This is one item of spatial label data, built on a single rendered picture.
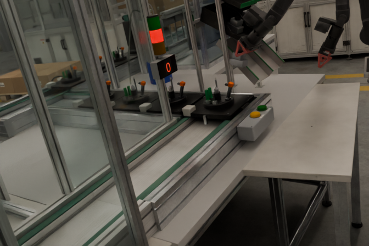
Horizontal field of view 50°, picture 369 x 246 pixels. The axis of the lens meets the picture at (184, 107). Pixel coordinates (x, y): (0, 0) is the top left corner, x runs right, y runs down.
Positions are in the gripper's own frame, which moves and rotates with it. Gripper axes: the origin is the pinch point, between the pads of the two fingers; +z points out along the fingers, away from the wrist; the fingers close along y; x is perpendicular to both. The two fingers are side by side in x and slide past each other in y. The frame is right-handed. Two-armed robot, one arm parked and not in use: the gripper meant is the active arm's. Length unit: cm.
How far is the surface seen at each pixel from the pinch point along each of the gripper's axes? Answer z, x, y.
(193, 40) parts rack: 17.3, -23.2, -1.9
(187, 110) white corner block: 23.2, 7.5, 24.3
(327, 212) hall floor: 63, 90, -67
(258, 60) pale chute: 7.4, 2.7, -21.4
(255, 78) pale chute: 7.5, 10.6, -9.3
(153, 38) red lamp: 2.5, -18.6, 38.1
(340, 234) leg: -3, 80, 25
